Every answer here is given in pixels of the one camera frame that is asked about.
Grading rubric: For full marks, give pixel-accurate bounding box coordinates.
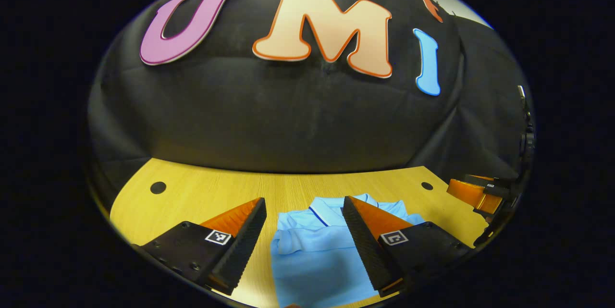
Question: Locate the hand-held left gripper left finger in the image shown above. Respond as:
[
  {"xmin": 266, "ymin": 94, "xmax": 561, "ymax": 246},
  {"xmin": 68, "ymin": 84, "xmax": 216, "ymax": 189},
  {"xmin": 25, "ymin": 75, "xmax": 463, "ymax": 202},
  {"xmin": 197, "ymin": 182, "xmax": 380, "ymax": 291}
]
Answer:
[{"xmin": 137, "ymin": 197, "xmax": 268, "ymax": 296}]

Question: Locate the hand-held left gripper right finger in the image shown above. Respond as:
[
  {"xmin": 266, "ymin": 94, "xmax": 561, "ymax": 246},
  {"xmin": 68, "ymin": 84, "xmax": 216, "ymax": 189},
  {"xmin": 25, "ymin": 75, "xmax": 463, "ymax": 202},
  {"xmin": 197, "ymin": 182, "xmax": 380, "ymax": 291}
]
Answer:
[{"xmin": 342, "ymin": 196, "xmax": 474, "ymax": 298}]

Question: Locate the light blue polo T-shirt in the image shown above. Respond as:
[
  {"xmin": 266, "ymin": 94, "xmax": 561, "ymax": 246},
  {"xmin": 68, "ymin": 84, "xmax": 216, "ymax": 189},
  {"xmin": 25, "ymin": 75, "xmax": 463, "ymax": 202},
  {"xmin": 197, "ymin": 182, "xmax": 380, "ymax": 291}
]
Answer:
[{"xmin": 270, "ymin": 194, "xmax": 426, "ymax": 308}]

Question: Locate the dark metal stand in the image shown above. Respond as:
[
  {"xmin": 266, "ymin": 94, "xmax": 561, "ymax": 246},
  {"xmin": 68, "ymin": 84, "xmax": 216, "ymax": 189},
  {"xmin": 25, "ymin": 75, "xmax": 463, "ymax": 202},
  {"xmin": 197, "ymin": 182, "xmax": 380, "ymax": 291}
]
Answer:
[{"xmin": 517, "ymin": 85, "xmax": 535, "ymax": 164}]

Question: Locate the black backdrop cloth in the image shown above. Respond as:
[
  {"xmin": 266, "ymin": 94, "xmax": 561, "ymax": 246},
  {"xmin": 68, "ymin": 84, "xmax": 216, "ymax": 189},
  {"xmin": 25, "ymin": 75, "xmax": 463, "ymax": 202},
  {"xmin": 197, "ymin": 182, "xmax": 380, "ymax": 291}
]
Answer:
[{"xmin": 86, "ymin": 0, "xmax": 534, "ymax": 193}]

